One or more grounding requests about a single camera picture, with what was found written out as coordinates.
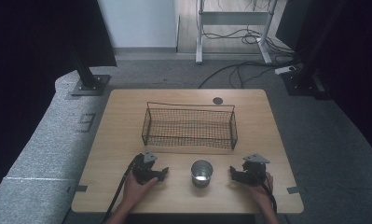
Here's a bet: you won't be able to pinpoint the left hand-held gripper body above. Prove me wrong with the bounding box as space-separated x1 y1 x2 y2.
131 150 163 186

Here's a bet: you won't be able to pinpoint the black metal stand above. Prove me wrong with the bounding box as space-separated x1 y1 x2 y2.
69 46 112 97
281 36 332 101

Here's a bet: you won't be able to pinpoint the black floor cables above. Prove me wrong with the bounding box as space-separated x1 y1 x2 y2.
198 26 303 90

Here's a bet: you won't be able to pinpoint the white desk frame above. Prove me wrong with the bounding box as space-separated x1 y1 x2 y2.
195 0 280 65

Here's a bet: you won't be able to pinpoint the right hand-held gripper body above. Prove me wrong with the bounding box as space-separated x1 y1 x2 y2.
236 153 271 188

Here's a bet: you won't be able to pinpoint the black curtain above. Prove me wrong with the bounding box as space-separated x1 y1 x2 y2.
0 0 118 200
275 0 372 162

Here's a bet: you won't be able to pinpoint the white power strip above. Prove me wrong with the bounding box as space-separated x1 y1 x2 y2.
274 64 297 76

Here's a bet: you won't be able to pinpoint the black wire mesh basket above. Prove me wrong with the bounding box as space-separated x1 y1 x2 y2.
141 101 239 151

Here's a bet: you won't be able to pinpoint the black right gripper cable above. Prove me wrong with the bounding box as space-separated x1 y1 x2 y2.
252 169 279 216

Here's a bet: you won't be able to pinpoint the silver metal cup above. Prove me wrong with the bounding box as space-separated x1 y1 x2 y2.
190 159 214 189

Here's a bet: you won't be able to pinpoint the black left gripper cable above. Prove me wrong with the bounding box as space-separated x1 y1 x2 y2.
99 154 144 224

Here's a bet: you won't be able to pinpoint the person's left hand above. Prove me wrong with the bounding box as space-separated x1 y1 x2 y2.
122 170 159 209

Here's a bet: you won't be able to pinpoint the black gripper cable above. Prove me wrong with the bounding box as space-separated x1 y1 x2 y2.
99 154 144 224
252 169 279 216

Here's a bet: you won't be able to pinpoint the person's right hand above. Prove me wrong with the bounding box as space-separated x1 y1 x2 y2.
247 172 275 210

